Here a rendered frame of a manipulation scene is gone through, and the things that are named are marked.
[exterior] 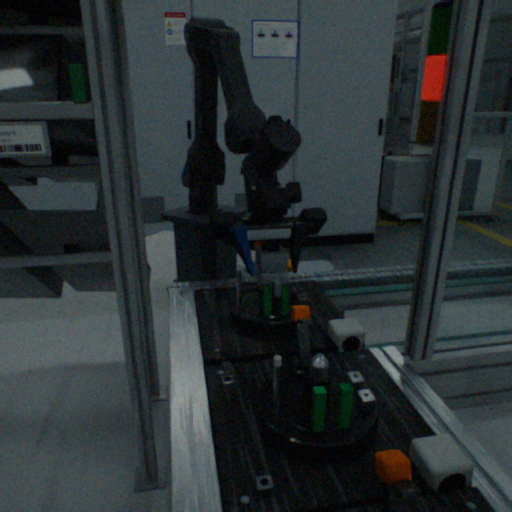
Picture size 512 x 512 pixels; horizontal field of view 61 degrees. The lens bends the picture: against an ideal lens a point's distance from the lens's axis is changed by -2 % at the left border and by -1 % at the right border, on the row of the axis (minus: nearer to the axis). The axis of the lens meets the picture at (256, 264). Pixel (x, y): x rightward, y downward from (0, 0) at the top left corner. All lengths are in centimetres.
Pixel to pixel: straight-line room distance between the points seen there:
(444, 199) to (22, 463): 65
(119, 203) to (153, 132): 317
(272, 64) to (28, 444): 330
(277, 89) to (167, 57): 87
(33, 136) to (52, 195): 335
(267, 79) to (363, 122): 89
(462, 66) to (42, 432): 73
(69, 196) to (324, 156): 210
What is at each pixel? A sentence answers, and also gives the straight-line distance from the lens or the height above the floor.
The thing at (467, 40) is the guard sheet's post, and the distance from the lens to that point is 58.
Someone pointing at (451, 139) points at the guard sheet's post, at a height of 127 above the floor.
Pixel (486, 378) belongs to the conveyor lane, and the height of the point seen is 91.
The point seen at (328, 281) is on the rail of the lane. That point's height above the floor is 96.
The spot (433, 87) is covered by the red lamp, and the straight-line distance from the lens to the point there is 60.
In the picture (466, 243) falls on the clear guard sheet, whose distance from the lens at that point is 65.
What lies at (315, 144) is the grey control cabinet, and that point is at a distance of 380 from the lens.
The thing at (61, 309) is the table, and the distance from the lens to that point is 109.
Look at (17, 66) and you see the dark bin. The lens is 50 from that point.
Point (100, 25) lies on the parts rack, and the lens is 43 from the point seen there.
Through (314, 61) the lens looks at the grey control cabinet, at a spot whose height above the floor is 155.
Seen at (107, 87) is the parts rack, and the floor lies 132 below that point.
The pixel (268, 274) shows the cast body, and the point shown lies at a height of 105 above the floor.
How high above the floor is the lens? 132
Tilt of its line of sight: 22 degrees down
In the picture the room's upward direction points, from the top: straight up
